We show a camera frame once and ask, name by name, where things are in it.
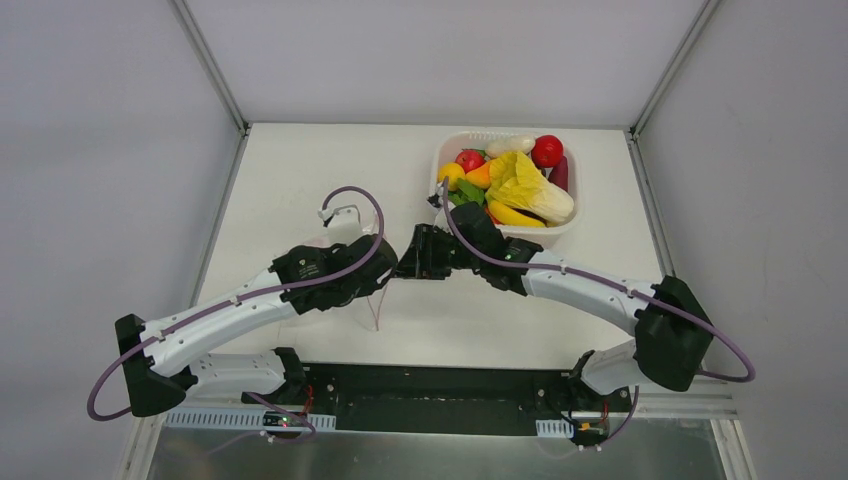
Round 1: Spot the red toy tomato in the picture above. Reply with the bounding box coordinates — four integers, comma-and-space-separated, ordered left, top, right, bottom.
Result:
530, 135, 564, 169

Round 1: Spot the white plastic basket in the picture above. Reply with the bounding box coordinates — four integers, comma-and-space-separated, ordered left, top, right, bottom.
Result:
431, 129, 585, 247

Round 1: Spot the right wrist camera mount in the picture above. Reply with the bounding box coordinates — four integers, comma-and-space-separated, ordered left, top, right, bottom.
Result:
426, 192, 443, 210

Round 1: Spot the yellow toy lemon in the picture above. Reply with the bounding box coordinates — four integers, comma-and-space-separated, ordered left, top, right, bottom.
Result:
437, 162, 466, 192

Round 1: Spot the purple toy sweet potato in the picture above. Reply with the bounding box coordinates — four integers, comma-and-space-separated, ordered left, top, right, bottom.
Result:
548, 155, 569, 192

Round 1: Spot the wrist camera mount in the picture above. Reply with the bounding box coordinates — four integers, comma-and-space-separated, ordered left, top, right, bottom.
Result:
317, 205, 363, 247
426, 192, 443, 210

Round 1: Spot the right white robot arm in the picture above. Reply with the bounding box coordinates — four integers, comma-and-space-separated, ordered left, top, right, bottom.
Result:
396, 204, 714, 410

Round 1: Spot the yellow toy cabbage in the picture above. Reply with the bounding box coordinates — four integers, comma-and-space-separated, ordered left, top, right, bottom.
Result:
486, 151, 575, 226

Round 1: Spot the clear zip top bag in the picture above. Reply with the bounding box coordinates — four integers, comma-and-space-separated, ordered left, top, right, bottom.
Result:
306, 217, 388, 332

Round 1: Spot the red toy apple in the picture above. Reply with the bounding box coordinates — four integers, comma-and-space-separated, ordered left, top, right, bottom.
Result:
454, 149, 486, 173

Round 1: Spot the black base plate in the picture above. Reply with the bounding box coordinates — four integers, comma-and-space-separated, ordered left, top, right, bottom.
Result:
261, 363, 632, 436

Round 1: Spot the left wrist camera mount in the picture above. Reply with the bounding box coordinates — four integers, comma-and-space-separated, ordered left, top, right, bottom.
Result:
317, 205, 363, 247

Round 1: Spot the orange toy mango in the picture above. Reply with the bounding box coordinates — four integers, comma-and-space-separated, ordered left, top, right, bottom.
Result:
465, 162, 491, 190

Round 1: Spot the white toy radish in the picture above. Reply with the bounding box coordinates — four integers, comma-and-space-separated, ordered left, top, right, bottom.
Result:
484, 135, 536, 159

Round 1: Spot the yellow toy banana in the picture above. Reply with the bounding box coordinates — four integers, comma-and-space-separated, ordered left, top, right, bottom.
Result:
487, 200, 546, 228

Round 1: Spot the green toy leaf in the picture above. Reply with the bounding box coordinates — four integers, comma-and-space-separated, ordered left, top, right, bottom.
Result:
448, 179, 486, 206

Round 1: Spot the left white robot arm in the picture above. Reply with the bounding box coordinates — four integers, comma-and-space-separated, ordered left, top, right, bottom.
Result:
115, 234, 398, 417

